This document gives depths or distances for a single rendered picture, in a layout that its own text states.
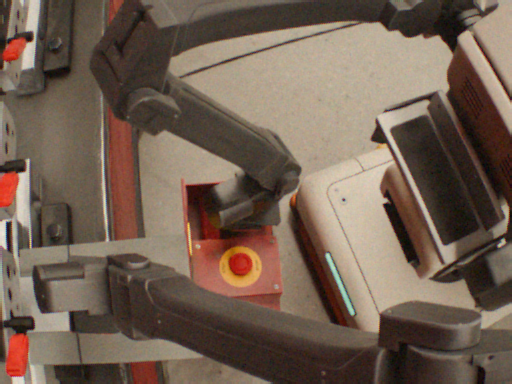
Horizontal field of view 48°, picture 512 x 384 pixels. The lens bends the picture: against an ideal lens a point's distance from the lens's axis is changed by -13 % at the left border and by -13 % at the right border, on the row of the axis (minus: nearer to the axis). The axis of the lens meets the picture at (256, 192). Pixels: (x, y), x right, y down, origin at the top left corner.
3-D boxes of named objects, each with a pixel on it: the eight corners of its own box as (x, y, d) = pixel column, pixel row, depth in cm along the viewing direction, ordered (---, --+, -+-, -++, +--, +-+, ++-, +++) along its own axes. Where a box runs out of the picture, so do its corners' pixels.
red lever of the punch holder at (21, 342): (24, 369, 60) (32, 312, 68) (-8, 369, 60) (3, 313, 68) (29, 380, 61) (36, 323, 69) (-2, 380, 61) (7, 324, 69)
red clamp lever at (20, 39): (18, 48, 73) (33, 28, 81) (-8, 54, 72) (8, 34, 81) (20, 61, 74) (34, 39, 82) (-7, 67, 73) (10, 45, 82)
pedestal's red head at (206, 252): (277, 303, 123) (287, 286, 106) (194, 309, 122) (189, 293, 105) (267, 203, 129) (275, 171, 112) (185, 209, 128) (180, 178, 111)
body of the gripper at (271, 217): (217, 191, 114) (228, 175, 107) (273, 192, 117) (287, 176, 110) (220, 228, 112) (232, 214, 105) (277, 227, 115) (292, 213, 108)
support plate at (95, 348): (202, 357, 87) (201, 357, 86) (32, 365, 84) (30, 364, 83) (185, 235, 92) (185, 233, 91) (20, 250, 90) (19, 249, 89)
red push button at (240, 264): (253, 277, 113) (254, 273, 109) (229, 279, 112) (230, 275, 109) (250, 255, 114) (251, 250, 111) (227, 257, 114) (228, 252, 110)
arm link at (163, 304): (477, 447, 38) (498, 309, 37) (432, 481, 34) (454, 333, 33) (150, 331, 70) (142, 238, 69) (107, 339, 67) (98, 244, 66)
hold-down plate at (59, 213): (89, 380, 95) (86, 379, 92) (60, 381, 94) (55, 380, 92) (71, 207, 104) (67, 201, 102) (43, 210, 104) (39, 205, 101)
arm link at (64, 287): (162, 338, 66) (156, 261, 65) (65, 352, 59) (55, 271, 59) (120, 312, 76) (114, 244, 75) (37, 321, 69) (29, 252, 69)
